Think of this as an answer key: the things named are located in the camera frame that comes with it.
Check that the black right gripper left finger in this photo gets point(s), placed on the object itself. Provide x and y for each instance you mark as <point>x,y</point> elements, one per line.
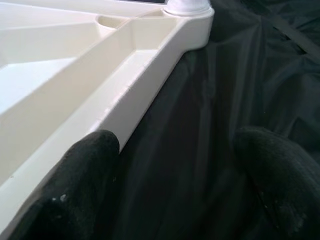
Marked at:
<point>72,190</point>

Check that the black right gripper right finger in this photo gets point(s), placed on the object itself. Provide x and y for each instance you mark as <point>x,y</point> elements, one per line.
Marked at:
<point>285,185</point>

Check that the white plastic table top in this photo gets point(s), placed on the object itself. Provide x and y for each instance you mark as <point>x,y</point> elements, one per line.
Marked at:
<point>75,75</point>

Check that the white plastic table leg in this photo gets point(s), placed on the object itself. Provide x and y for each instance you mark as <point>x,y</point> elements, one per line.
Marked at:
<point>187,5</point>

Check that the black cloth cover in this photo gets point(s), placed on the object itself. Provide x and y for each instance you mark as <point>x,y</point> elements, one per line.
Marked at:
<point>200,112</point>

